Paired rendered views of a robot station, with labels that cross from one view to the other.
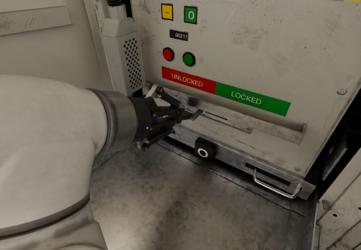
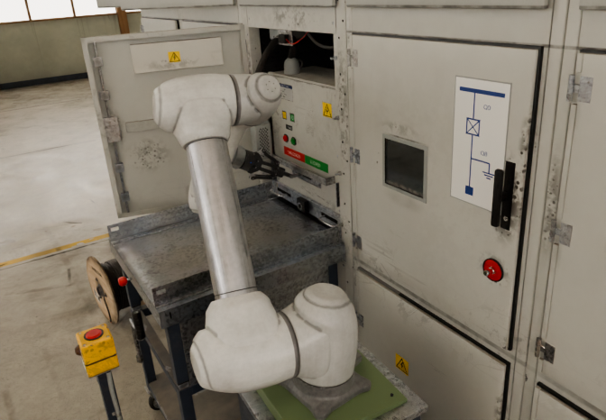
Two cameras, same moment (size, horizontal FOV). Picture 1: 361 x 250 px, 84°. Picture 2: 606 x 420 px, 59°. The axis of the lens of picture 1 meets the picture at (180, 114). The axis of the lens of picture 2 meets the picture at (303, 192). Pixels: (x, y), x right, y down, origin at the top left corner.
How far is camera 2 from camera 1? 1.70 m
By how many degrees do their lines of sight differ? 27
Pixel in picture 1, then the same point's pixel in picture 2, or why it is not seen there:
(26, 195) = not seen: hidden behind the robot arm
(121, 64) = (256, 141)
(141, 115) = (249, 156)
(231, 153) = (315, 205)
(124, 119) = (240, 153)
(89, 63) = (245, 141)
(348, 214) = (348, 229)
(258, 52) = (314, 137)
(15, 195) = not seen: hidden behind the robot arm
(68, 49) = not seen: hidden behind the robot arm
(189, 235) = (268, 236)
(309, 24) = (324, 125)
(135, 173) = (255, 214)
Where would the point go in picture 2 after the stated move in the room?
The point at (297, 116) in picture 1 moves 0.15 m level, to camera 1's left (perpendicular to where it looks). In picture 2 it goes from (331, 172) to (294, 168)
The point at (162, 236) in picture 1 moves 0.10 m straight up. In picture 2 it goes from (253, 234) to (251, 210)
